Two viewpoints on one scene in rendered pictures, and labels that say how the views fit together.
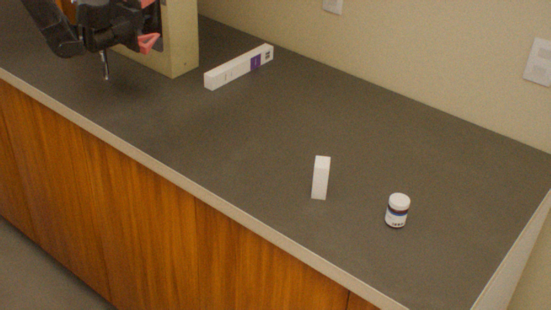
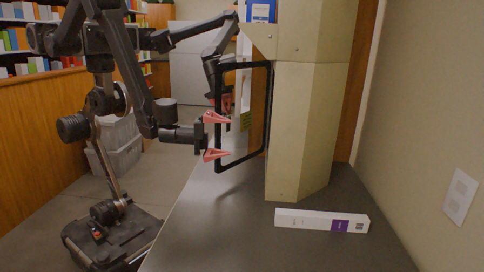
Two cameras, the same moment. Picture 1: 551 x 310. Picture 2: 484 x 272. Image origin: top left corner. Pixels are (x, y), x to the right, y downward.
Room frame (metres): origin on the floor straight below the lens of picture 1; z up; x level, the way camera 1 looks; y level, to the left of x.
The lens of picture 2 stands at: (1.03, -0.26, 1.46)
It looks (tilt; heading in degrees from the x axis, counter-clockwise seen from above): 20 degrees down; 58
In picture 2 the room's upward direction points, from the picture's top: 3 degrees clockwise
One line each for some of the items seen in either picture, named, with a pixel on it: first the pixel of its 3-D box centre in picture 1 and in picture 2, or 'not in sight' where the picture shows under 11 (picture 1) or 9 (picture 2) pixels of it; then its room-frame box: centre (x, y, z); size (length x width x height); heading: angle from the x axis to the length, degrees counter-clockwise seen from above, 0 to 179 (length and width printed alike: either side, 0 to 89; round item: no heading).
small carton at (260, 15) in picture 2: not in sight; (260, 15); (1.54, 0.48, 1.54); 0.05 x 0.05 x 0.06; 60
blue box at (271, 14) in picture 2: not in sight; (261, 13); (1.61, 0.58, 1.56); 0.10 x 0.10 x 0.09; 54
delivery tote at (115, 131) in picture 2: not in sight; (113, 127); (1.22, 2.80, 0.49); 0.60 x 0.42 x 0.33; 54
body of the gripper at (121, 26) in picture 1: (119, 30); (190, 134); (1.27, 0.41, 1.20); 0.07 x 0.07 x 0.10; 54
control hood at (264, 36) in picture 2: not in sight; (259, 41); (1.56, 0.51, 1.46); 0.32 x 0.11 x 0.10; 54
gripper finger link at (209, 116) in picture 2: (141, 7); (215, 124); (1.33, 0.37, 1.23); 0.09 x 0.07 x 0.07; 144
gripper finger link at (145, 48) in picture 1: (144, 34); (214, 147); (1.33, 0.37, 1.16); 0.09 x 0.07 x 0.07; 144
